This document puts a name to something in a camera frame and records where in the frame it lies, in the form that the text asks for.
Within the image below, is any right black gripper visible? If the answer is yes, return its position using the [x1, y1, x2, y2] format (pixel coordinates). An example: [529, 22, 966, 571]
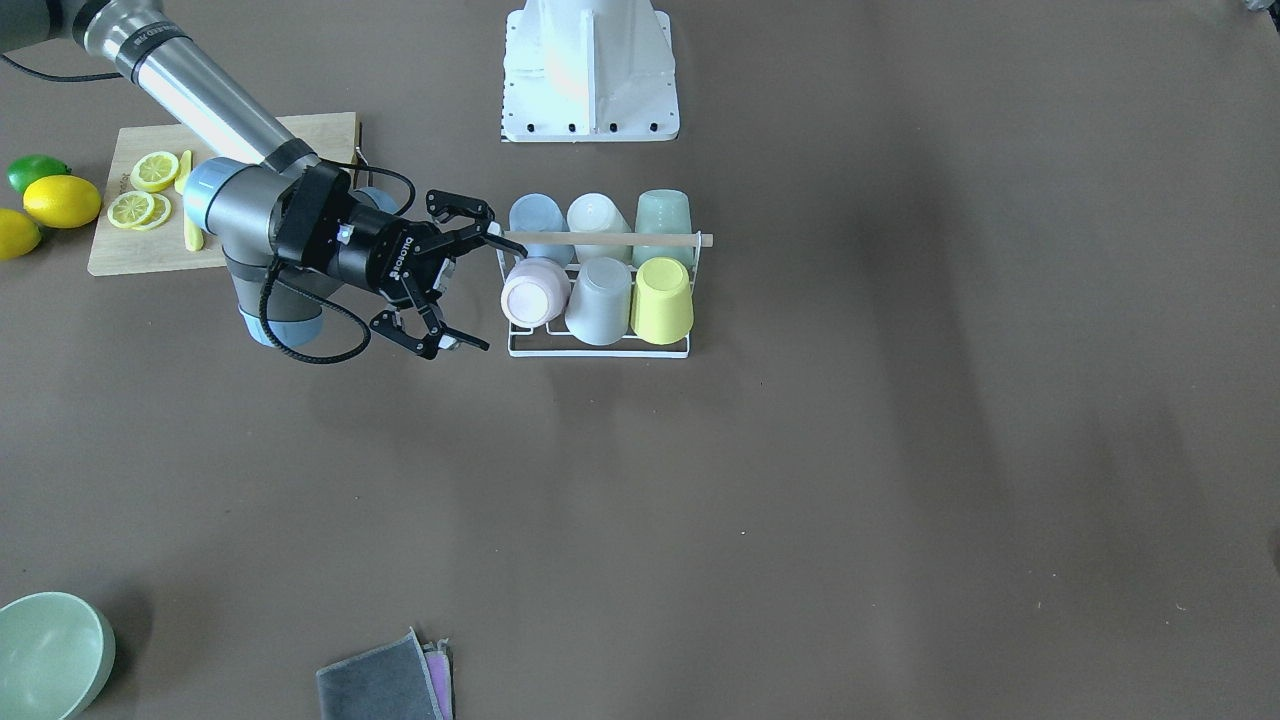
[335, 190, 529, 360]

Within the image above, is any pink cup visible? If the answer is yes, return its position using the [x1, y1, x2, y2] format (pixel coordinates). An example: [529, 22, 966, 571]
[500, 258, 572, 328]

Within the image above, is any mint green cup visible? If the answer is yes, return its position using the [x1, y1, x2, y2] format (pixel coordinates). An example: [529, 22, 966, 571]
[632, 190, 695, 269]

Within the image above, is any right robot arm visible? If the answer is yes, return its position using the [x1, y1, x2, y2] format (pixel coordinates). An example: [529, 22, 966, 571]
[3, 1, 527, 365]

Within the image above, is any light blue cup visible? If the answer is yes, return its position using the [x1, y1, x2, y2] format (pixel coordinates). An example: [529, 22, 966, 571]
[509, 193, 575, 266]

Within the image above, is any white cup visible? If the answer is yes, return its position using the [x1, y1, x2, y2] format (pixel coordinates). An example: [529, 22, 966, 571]
[566, 193, 632, 265]

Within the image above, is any grey cup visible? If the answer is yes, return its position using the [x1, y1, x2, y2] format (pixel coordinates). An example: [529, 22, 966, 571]
[564, 258, 632, 347]

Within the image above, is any yellow cup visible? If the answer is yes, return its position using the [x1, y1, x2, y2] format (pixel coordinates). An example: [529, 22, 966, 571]
[631, 256, 694, 345]

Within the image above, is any yellow plastic knife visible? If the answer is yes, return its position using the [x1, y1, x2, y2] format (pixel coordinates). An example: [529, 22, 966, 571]
[173, 149, 205, 252]

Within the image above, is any lemon slice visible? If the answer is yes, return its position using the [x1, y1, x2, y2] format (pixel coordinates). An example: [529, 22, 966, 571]
[104, 190, 159, 231]
[128, 151, 182, 193]
[131, 193, 173, 232]

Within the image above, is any wooden cutting board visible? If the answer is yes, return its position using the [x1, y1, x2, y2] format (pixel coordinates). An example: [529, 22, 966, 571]
[88, 111, 361, 277]

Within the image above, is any purple folded cloth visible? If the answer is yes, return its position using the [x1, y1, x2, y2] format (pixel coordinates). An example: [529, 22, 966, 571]
[422, 638, 454, 719]

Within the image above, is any whole yellow lemon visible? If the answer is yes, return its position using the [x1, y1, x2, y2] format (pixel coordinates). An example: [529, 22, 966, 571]
[22, 176, 102, 229]

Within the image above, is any grey folded cloth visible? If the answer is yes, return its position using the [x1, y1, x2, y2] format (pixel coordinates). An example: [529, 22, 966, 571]
[316, 632, 436, 719]

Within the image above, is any green lime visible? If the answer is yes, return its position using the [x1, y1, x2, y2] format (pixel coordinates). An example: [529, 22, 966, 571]
[6, 154, 72, 195]

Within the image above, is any green bowl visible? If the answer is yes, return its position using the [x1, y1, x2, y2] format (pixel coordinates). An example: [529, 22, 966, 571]
[1, 592, 116, 719]

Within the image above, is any white wire cup rack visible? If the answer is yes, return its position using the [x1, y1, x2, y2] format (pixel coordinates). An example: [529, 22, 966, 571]
[499, 190, 712, 357]

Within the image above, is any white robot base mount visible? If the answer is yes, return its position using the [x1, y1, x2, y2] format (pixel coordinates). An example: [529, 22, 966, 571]
[500, 1, 681, 143]

